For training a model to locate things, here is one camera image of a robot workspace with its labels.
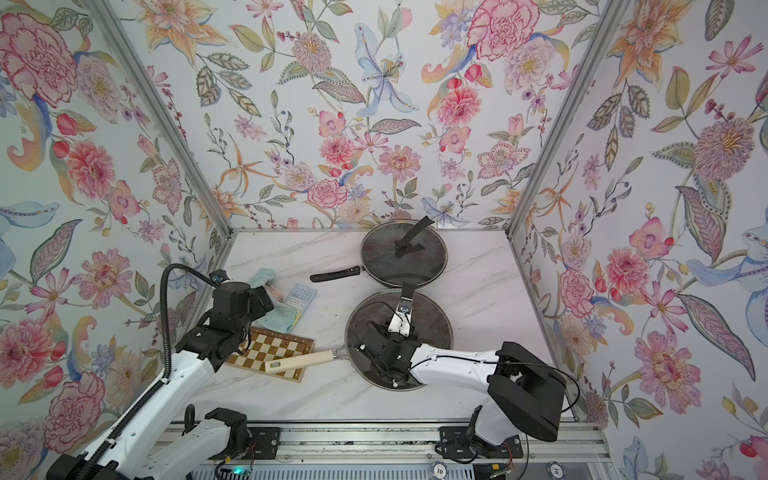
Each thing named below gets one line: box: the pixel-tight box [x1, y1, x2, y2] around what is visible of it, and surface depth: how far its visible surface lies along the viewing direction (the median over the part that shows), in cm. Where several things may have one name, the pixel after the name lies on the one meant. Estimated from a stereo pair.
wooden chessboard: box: [224, 327, 315, 383], surface depth 88 cm
